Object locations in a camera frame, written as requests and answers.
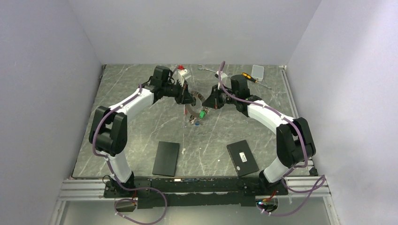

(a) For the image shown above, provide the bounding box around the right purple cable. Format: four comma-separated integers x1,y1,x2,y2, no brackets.
217,60,327,218

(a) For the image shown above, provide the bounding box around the metal ring with keys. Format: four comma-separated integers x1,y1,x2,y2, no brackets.
183,90,210,127

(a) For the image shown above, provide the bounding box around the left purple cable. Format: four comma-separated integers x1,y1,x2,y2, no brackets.
92,65,168,225

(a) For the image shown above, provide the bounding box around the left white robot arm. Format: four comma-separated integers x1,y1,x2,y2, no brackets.
89,65,194,197

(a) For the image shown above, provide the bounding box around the aluminium frame rail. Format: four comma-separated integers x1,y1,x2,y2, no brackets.
59,177,331,201

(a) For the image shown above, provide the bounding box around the black flat box left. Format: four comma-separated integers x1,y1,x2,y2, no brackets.
152,141,180,177

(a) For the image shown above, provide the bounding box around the silver wrench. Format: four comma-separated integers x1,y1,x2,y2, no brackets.
198,64,233,77

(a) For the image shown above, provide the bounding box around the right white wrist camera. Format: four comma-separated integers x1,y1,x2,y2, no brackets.
215,71,228,83

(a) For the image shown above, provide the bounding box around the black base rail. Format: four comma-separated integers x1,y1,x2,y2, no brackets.
103,177,288,209

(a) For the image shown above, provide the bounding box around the yellow black screwdriver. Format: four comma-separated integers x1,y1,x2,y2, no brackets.
241,73,271,90

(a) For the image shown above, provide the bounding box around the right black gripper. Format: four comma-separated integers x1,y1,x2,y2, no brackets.
203,84,238,110

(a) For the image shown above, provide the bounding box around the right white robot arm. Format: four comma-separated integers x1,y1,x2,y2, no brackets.
202,73,316,195

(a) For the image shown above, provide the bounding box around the purple cable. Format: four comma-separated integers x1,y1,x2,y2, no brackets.
217,60,327,218
92,65,168,225

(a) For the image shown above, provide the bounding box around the black box with label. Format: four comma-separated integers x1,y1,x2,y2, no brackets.
227,140,259,177

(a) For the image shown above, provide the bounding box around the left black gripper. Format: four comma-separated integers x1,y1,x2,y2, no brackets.
162,79,196,105

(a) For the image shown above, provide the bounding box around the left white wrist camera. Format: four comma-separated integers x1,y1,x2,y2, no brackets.
173,65,191,87

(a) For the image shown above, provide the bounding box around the clear plastic box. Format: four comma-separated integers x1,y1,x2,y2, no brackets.
251,65,265,80

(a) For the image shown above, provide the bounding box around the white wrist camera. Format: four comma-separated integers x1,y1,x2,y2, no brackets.
173,65,191,87
215,71,228,83

